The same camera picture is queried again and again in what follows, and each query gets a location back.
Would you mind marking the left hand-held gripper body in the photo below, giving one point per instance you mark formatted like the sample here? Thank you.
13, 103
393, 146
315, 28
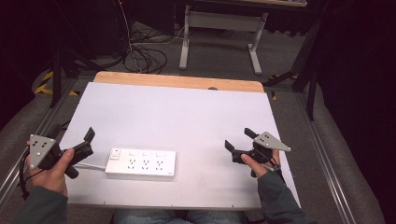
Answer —
42, 149

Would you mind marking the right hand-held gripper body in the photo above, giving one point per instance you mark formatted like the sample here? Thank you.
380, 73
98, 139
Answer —
271, 141

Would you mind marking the person's right hand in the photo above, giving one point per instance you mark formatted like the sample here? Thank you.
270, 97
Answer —
264, 168

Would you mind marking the person's left hand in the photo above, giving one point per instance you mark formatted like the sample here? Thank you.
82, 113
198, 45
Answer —
51, 179

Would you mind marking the yellow black floor tape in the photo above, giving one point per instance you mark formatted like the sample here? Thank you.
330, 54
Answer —
45, 87

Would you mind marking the white power strip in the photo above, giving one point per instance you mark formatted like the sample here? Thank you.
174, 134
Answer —
141, 165

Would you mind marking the white board sheet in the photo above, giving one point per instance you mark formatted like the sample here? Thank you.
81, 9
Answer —
174, 118

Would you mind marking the black metal stand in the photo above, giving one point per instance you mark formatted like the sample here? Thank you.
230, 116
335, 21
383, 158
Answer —
63, 68
306, 71

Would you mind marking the person's legs in jeans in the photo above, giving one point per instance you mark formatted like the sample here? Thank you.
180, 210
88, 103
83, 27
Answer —
177, 217

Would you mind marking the aluminium floor rail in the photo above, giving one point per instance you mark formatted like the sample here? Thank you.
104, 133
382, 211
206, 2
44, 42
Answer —
28, 149
327, 161

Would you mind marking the white metal desk frame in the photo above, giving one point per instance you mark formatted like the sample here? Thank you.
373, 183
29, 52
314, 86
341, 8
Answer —
222, 21

